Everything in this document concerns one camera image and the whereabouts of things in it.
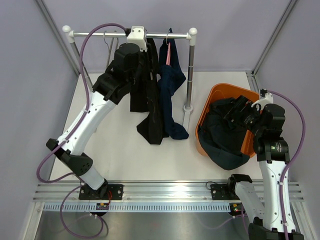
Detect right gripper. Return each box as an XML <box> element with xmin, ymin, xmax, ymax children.
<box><xmin>216</xmin><ymin>95</ymin><xmax>265</xmax><ymax>137</ymax></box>

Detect pink clothes hanger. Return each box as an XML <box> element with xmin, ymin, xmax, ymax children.
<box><xmin>165</xmin><ymin>33</ymin><xmax>171</xmax><ymax>66</ymax></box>

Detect navy blue shorts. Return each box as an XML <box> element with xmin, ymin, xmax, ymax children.
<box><xmin>157</xmin><ymin>39</ymin><xmax>189</xmax><ymax>140</ymax></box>

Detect black shorts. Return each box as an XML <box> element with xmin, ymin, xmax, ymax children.
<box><xmin>130</xmin><ymin>38</ymin><xmax>168</xmax><ymax>145</ymax></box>

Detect dark teal shorts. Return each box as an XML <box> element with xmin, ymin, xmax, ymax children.
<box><xmin>197</xmin><ymin>97</ymin><xmax>250</xmax><ymax>171</ymax></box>

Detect grey clothes hanger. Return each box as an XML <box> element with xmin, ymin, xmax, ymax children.
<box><xmin>103</xmin><ymin>31</ymin><xmax>119</xmax><ymax>68</ymax></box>

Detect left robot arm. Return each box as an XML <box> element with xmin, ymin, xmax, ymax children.
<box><xmin>46</xmin><ymin>40</ymin><xmax>159</xmax><ymax>200</ymax></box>

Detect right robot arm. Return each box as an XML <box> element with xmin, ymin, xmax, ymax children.
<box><xmin>225</xmin><ymin>93</ymin><xmax>305</xmax><ymax>240</ymax></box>

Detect orange plastic laundry basket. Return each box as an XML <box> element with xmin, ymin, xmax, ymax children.
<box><xmin>195</xmin><ymin>83</ymin><xmax>261</xmax><ymax>158</ymax></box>

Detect metal clothes rack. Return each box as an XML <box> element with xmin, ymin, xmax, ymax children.
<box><xmin>62</xmin><ymin>25</ymin><xmax>198</xmax><ymax>131</ymax></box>

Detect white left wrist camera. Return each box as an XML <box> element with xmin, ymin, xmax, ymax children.
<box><xmin>126</xmin><ymin>25</ymin><xmax>148</xmax><ymax>52</ymax></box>

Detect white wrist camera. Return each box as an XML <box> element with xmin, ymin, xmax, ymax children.
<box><xmin>126</xmin><ymin>25</ymin><xmax>148</xmax><ymax>52</ymax></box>
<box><xmin>251</xmin><ymin>88</ymin><xmax>274</xmax><ymax>112</ymax></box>

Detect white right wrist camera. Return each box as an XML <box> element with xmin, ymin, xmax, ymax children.
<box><xmin>251</xmin><ymin>88</ymin><xmax>274</xmax><ymax>112</ymax></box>

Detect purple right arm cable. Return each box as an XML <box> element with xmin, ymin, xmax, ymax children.
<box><xmin>271</xmin><ymin>91</ymin><xmax>307</xmax><ymax>240</ymax></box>

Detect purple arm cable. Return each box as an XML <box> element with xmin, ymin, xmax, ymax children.
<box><xmin>271</xmin><ymin>91</ymin><xmax>307</xmax><ymax>240</ymax></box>
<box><xmin>36</xmin><ymin>23</ymin><xmax>130</xmax><ymax>183</ymax></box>

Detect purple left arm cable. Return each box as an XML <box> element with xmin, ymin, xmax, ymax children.
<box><xmin>36</xmin><ymin>23</ymin><xmax>130</xmax><ymax>183</ymax></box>

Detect purple right floor cable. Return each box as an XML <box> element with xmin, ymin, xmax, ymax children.
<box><xmin>194</xmin><ymin>207</ymin><xmax>251</xmax><ymax>232</ymax></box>

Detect purple floor cable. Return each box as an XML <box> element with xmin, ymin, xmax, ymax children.
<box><xmin>59</xmin><ymin>184</ymin><xmax>108</xmax><ymax>238</ymax></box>
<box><xmin>194</xmin><ymin>207</ymin><xmax>251</xmax><ymax>232</ymax></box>

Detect aluminium mounting rail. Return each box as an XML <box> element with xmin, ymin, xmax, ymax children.
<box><xmin>32</xmin><ymin>181</ymin><xmax>305</xmax><ymax>202</ymax></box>

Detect purple left floor cable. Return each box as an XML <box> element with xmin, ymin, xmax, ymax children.
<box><xmin>59</xmin><ymin>184</ymin><xmax>108</xmax><ymax>238</ymax></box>

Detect white slotted cable duct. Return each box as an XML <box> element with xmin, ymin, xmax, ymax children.
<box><xmin>43</xmin><ymin>202</ymin><xmax>231</xmax><ymax>213</ymax></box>

